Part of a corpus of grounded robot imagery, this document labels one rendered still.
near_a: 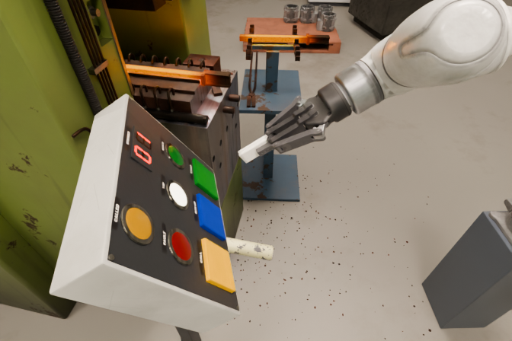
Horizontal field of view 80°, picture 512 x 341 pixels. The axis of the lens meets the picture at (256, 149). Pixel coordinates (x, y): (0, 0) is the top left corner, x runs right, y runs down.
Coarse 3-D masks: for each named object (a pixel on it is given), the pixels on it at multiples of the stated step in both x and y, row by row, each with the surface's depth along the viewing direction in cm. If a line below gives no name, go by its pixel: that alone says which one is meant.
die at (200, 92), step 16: (144, 64) 108; (160, 64) 108; (144, 80) 101; (160, 80) 101; (176, 80) 100; (192, 80) 99; (144, 96) 95; (160, 96) 95; (176, 96) 95; (192, 96) 95; (192, 112) 96
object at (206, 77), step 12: (144, 72) 103; (156, 72) 102; (168, 72) 101; (180, 72) 101; (192, 72) 101; (204, 72) 99; (216, 72) 98; (228, 72) 98; (204, 84) 100; (216, 84) 100; (228, 84) 100
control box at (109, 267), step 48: (96, 144) 49; (96, 192) 40; (144, 192) 44; (192, 192) 58; (96, 240) 34; (144, 240) 39; (192, 240) 49; (96, 288) 34; (144, 288) 37; (192, 288) 42
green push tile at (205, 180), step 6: (192, 162) 65; (198, 162) 66; (198, 168) 64; (204, 168) 67; (198, 174) 63; (204, 174) 66; (210, 174) 69; (198, 180) 61; (204, 180) 64; (210, 180) 67; (198, 186) 61; (204, 186) 62; (210, 186) 65; (210, 192) 64; (216, 192) 66; (216, 198) 65
